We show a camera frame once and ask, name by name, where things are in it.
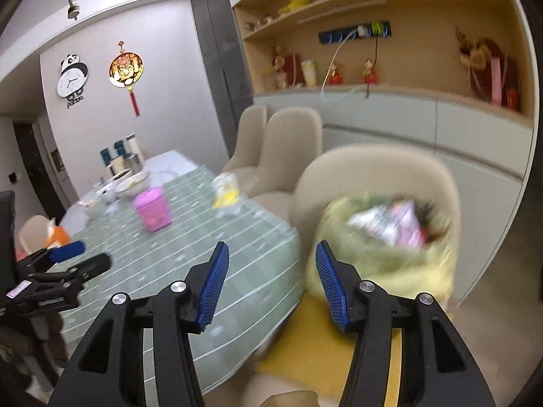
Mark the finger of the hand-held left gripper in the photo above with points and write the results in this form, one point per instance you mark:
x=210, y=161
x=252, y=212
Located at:
x=68, y=251
x=91, y=268

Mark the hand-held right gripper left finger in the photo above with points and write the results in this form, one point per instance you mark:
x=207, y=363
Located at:
x=214, y=288

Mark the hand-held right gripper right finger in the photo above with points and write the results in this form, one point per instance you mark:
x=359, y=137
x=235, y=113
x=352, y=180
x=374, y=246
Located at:
x=331, y=288

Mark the white pink snack packet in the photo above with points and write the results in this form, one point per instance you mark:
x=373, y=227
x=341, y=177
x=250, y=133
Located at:
x=394, y=220

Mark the yellow cushion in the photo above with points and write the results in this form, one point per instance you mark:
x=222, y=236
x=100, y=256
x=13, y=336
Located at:
x=305, y=347

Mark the green checked tablecloth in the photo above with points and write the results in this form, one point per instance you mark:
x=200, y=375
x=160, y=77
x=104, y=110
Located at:
x=212, y=220

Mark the pink plastic container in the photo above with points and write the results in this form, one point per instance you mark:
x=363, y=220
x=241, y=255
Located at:
x=152, y=210

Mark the white bowl with dark food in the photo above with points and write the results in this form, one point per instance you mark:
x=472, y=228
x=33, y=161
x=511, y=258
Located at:
x=121, y=175

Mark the large patterned bowl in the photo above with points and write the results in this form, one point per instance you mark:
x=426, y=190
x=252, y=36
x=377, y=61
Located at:
x=133, y=184

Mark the white yellow dispenser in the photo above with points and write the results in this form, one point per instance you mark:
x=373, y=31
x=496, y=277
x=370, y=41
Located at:
x=225, y=190

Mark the teal bottle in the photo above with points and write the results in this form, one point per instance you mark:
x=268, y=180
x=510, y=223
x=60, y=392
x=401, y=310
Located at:
x=119, y=149
x=105, y=159

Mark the steel cup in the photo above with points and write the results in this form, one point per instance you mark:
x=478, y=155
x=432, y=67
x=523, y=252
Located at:
x=135, y=162

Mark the white bottle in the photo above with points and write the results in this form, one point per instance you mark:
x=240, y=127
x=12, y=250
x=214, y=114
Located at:
x=133, y=144

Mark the grey sideboard cabinet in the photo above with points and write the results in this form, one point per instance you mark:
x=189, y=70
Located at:
x=382, y=118

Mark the red figurine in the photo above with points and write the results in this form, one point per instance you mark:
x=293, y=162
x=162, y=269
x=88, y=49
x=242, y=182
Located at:
x=335, y=75
x=370, y=72

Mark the small glass jar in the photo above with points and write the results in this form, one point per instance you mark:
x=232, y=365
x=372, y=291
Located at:
x=270, y=80

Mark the yellow white cup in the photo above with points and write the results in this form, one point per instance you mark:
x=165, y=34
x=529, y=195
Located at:
x=309, y=74

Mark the dark glass cabinet door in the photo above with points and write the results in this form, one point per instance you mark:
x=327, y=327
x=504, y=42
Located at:
x=220, y=72

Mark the small red gift bag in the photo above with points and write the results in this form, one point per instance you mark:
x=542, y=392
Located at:
x=290, y=68

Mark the black power strip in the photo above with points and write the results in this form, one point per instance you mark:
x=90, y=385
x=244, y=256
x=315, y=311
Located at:
x=331, y=36

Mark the wooden shelf unit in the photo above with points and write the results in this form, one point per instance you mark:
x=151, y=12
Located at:
x=424, y=51

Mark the large red gift bag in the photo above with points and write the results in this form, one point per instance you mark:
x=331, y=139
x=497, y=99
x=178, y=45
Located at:
x=488, y=68

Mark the panda wall clock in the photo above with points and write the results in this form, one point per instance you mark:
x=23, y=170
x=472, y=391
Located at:
x=72, y=78

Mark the red gold wall ornament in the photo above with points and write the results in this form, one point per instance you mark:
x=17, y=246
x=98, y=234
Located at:
x=125, y=68

